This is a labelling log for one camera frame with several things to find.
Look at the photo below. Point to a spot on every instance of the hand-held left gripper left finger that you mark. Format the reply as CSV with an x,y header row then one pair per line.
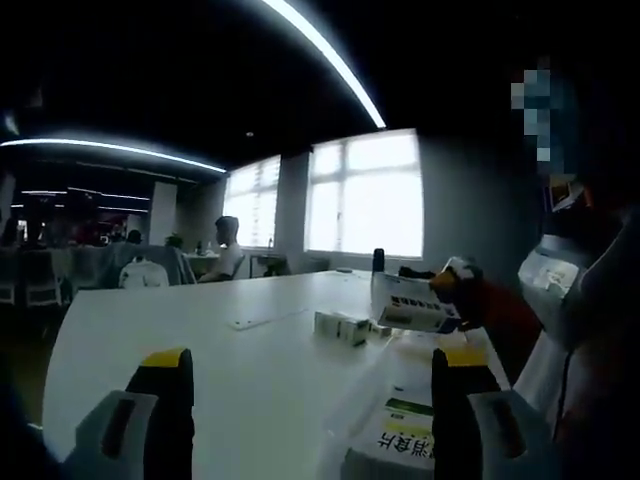
x,y
165,415

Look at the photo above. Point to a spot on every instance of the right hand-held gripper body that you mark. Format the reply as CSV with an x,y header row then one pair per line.
x,y
465,268

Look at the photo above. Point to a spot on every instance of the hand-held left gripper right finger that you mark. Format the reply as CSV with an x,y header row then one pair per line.
x,y
450,415

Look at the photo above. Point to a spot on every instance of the white medicine box yellow stripe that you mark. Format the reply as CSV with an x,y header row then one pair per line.
x,y
400,435

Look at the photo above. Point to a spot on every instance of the clear plastic storage tray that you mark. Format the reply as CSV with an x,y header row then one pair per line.
x,y
400,360

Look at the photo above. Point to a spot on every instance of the dark green medicine box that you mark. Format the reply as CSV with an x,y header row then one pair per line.
x,y
355,332

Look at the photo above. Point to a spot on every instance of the black pouch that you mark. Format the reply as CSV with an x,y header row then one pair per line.
x,y
415,273

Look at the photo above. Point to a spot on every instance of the black thermos bottle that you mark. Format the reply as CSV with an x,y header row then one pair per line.
x,y
378,260

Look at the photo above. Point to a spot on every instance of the large bright window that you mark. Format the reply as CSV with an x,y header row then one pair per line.
x,y
365,195

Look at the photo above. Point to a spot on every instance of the clear acrylic strip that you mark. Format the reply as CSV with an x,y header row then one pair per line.
x,y
267,318

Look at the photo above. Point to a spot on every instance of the white backpack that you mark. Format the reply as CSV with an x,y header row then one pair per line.
x,y
144,272

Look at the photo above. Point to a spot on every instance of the grey jacket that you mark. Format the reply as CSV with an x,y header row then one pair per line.
x,y
95,265

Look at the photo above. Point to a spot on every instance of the white office chair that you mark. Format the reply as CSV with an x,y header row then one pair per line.
x,y
35,280

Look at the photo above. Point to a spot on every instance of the white pillar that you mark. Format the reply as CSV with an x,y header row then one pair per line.
x,y
163,212

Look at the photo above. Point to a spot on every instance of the window with blinds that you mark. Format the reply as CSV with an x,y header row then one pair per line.
x,y
252,200

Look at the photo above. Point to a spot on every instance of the long ceiling light strip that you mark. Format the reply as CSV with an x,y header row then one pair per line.
x,y
330,60

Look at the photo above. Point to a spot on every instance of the curved ceiling light strip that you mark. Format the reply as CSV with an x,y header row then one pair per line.
x,y
110,150

